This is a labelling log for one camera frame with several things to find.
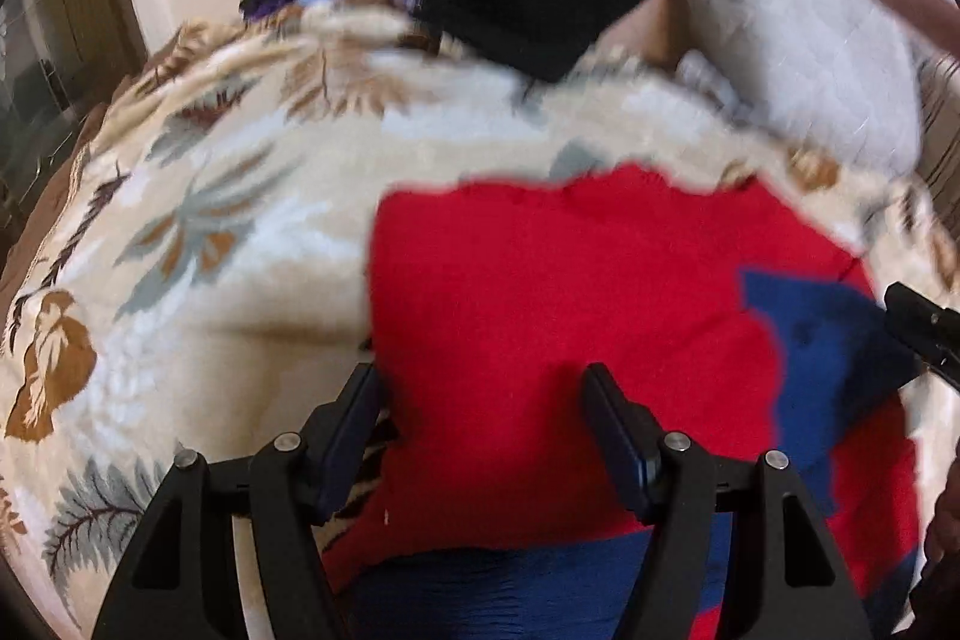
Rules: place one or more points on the pink bed sheet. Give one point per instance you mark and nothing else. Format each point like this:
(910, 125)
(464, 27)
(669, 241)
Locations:
(652, 25)

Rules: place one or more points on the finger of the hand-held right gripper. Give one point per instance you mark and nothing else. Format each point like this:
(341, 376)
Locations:
(922, 321)

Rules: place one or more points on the striped brown cushion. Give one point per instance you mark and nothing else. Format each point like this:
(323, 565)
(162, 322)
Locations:
(941, 123)

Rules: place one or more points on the red and blue sweater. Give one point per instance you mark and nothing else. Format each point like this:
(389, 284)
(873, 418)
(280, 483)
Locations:
(525, 280)

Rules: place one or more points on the brown bolster cushion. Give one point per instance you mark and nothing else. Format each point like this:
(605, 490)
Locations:
(915, 3)

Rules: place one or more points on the grey quilted pillow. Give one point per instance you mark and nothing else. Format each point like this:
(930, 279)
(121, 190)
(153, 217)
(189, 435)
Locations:
(787, 48)

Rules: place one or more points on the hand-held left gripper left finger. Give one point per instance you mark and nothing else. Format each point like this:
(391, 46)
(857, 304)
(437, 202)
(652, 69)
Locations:
(352, 419)

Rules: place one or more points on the wooden door frame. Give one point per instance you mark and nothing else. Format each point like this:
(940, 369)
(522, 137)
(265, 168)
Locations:
(82, 10)

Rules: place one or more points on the person's right hand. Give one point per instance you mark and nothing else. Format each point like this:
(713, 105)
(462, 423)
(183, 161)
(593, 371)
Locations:
(946, 520)

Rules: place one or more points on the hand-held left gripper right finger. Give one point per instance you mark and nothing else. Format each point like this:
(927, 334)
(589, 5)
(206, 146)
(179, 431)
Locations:
(611, 430)

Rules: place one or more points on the leaf print beige blanket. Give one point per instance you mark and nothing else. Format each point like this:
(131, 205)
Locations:
(225, 280)

